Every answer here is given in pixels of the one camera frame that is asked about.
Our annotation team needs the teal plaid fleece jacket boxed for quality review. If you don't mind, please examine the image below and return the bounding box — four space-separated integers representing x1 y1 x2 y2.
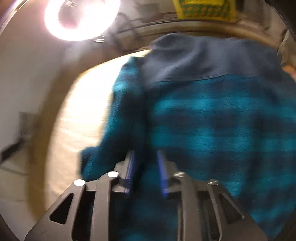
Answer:
81 33 295 240

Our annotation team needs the beige checked bed blanket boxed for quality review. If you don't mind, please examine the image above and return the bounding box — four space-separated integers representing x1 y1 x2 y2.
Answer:
45 50 149 207

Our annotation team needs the black metal rack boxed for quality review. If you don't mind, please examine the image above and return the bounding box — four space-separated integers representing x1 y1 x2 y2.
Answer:
111 11 176 50

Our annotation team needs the yellow green patterned box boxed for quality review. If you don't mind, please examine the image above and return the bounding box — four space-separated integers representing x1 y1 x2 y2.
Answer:
173 0 237 23

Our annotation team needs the bright ring light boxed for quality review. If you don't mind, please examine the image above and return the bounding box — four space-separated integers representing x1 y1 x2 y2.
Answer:
44 1 121 42

